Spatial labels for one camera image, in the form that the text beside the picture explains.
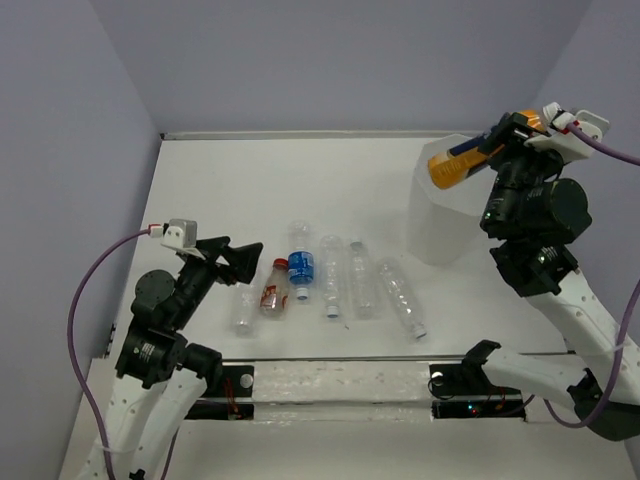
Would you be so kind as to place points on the red cap bottle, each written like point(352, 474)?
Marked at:
point(275, 293)

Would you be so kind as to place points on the clear bottle grey cap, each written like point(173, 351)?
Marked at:
point(362, 281)

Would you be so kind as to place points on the blue label bottle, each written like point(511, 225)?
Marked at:
point(301, 262)

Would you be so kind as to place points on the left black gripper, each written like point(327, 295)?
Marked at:
point(243, 258)

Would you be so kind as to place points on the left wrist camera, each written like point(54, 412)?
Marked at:
point(179, 234)

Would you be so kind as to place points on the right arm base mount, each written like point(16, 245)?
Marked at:
point(456, 395)

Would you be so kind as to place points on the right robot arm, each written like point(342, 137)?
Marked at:
point(535, 213)

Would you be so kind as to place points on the orange juice bottle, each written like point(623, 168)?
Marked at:
point(450, 167)

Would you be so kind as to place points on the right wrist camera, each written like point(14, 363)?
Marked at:
point(568, 133)

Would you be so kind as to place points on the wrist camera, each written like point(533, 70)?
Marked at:
point(568, 133)
point(179, 234)

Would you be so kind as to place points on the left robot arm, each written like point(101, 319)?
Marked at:
point(159, 374)

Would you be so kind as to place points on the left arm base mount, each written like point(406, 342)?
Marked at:
point(230, 399)

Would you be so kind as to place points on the white plastic bin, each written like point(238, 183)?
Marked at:
point(442, 224)

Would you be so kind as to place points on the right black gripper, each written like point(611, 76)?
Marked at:
point(513, 130)

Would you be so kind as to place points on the clear bottle white cap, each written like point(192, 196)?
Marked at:
point(331, 278)

